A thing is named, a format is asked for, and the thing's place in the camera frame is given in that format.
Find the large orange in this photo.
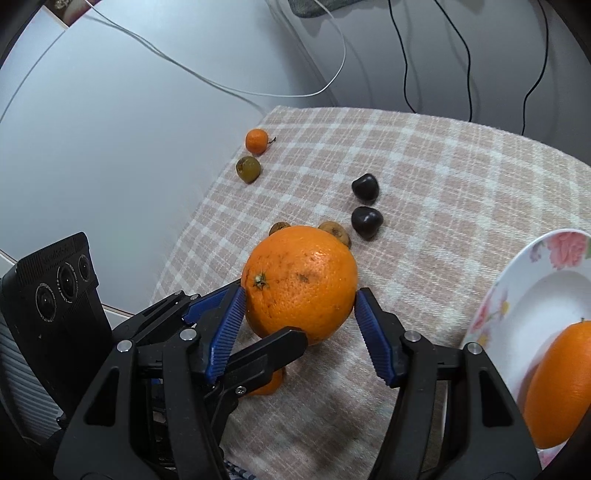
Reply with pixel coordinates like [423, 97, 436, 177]
[240, 224, 359, 346]
[523, 318, 591, 449]

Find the white cable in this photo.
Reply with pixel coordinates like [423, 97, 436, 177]
[78, 0, 348, 116]

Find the green-brown small fruit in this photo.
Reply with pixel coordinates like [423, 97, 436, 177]
[235, 156, 262, 184]

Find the black cable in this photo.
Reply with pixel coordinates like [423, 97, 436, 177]
[448, 0, 474, 123]
[388, 0, 416, 114]
[522, 0, 550, 136]

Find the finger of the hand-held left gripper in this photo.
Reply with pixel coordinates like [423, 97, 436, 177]
[217, 327, 308, 397]
[113, 287, 242, 341]

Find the small tangerine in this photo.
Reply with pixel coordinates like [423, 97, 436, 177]
[245, 367, 286, 398]
[245, 128, 277, 155]

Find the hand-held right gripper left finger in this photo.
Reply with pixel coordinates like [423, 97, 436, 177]
[54, 287, 246, 480]

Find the dark chestnut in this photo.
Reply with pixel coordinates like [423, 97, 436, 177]
[351, 206, 384, 241]
[352, 173, 380, 204]

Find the beige plaid blanket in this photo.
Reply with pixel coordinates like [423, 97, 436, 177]
[152, 105, 591, 480]

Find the blue patterned cloth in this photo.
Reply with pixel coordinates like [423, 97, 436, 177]
[222, 462, 257, 480]

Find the white floral plate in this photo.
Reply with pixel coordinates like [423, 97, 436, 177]
[462, 229, 591, 472]

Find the grey stone windowsill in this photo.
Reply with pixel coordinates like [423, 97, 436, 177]
[286, 0, 366, 19]

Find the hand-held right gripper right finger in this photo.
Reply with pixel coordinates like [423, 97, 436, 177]
[355, 287, 543, 480]

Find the white ribbed panel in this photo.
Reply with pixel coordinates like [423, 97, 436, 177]
[0, 318, 63, 441]

